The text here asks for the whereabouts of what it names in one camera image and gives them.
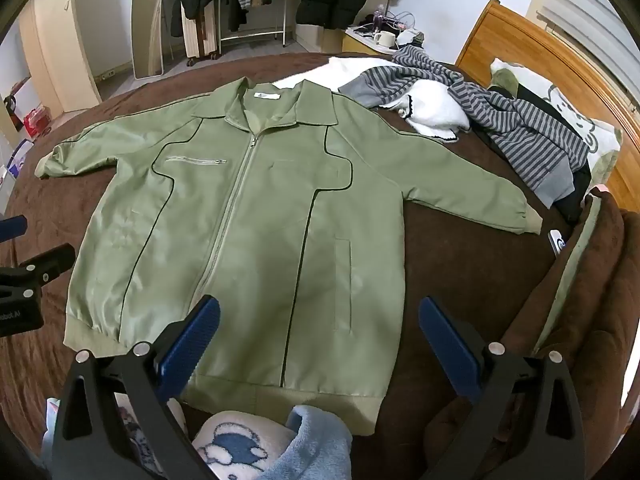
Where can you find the beige suitcase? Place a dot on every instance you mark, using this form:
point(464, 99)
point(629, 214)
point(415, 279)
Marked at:
point(197, 40)

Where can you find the black garment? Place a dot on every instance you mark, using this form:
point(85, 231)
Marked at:
point(572, 195)

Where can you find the wooden headboard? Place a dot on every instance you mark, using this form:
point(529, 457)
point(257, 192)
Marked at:
point(525, 35)

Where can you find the white clothes rack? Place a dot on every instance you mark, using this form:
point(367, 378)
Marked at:
point(250, 36)

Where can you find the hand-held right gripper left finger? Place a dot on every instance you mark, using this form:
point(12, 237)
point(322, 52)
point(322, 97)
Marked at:
point(192, 340)

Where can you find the beige wardrobe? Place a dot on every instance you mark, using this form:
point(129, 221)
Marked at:
point(60, 35)

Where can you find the standing mirror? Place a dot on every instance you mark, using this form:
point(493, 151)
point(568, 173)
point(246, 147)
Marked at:
point(147, 35)

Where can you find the red bag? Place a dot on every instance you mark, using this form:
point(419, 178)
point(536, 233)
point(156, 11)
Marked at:
point(36, 121)

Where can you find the light green knit sweater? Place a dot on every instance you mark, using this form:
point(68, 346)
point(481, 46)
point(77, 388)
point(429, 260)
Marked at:
point(260, 240)

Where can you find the white fluffy black-trimmed garment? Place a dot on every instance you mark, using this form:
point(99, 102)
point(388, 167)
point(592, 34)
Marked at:
point(435, 110)

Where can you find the white storage box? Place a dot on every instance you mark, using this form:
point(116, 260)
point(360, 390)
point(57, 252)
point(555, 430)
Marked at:
point(20, 156)

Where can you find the white cloth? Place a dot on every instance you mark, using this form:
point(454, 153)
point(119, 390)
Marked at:
point(340, 72)

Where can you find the bear print pillow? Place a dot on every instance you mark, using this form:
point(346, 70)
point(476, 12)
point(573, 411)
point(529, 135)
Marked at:
point(595, 135)

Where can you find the purple bottle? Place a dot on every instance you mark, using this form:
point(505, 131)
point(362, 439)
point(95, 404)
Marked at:
point(378, 19)

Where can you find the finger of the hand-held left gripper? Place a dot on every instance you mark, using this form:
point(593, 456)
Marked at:
point(12, 228)
point(47, 262)

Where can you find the small white device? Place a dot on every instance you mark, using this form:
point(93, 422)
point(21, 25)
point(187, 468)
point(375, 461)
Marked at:
point(557, 245)

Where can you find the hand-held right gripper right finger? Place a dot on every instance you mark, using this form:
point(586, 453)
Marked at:
point(450, 342)

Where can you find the blue printed fleece pajamas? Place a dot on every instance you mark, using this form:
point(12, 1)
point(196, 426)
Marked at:
point(320, 445)

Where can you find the brown plush quilt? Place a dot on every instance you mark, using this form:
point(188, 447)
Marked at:
point(600, 285)

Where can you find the nightstand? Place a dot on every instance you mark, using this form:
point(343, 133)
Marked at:
point(355, 42)

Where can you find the brown bed blanket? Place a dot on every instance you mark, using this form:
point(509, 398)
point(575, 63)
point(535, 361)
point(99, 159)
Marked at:
point(450, 260)

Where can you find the white mug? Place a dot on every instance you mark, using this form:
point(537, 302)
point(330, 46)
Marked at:
point(384, 39)

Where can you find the grey striped clothes pile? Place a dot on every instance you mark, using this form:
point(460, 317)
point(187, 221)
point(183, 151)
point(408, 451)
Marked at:
point(525, 130)

